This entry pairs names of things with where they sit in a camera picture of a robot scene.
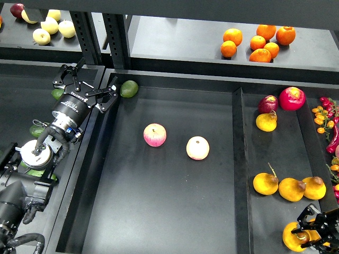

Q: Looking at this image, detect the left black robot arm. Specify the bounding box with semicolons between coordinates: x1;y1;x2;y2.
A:
1;59;119;253

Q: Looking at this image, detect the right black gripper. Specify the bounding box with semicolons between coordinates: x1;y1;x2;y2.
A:
291;203;338;254

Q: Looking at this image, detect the pink red apple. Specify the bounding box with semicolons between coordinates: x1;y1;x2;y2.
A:
143;123;167;147

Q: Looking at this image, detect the yellow pear behind arm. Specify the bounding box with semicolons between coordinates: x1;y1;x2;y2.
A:
302;176;326;200

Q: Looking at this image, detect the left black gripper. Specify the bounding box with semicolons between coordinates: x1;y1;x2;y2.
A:
51;57;119;130

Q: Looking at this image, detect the orange front bottom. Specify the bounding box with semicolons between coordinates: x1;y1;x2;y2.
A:
249;48;272;62

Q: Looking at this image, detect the yellow pear shelf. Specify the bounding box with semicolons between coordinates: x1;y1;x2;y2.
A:
58;20;76;39
40;16;59;34
47;9;61;22
32;29;51;46

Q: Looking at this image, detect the yellow pear shelf front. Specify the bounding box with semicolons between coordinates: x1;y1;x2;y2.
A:
32;29;51;46

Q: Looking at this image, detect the orange far left top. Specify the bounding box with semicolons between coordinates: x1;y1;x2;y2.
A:
223;28;243;46

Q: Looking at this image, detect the pale yellow pink apple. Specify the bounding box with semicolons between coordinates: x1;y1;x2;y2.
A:
186;136;210;160

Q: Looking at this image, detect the yellow pear shelf middle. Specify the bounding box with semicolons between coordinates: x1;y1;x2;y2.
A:
40;16;59;34

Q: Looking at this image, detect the yellow pear under label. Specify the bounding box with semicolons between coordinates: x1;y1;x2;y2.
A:
21;10;37;24

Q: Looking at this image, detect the dark red apple on shelf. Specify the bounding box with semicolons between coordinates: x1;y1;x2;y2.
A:
10;3;24;19

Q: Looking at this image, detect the black metal shelf upright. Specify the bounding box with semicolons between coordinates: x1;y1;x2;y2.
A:
69;11;132;70

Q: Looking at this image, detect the orange top middle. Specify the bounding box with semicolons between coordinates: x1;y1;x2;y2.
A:
256;24;276;41

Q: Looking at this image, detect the orange right small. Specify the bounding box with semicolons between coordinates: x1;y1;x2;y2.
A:
264;42;280;59

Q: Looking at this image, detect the dark red small apple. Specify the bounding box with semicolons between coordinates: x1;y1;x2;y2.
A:
258;95;279;114

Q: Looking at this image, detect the red pomegranate fruit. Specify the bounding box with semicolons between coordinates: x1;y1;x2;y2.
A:
279;87;306;111

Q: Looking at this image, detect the red chili pepper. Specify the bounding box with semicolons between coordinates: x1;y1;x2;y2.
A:
326;124;338;154

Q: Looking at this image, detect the orange far left bottom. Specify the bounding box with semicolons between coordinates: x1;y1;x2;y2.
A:
220;40;237;58

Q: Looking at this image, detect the orange centre small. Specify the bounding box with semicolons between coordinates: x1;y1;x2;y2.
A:
250;35;266;51

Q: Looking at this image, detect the yellow pear upper right tray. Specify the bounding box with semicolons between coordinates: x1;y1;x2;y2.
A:
255;111;278;132

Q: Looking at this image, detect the green avocado left tray top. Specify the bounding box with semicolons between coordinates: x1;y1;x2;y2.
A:
51;88;64;100

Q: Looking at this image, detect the green avocado at tray corner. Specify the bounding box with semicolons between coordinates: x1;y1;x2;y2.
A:
120;80;139;98

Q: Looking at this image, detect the yellow pear shelf top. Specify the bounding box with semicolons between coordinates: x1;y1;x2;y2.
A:
47;9;61;22

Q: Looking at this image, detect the black centre tray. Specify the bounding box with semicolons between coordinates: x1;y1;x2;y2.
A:
46;68;254;254

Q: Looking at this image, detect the yellow pear shelf right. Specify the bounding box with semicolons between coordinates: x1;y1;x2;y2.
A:
58;20;76;39

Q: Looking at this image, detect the black tray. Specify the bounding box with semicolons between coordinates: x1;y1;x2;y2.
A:
232;82;332;253
46;68;254;254
0;59;106;254

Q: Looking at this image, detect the green avocado lower pile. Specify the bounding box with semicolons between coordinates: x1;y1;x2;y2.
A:
20;161;29;169

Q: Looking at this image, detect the black left tray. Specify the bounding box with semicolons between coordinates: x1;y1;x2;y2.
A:
0;59;106;254

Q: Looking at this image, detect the orange small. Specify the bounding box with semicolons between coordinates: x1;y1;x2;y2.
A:
264;42;280;59
250;35;266;51

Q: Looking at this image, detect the black right tray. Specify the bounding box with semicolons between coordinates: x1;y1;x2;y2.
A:
232;82;332;253

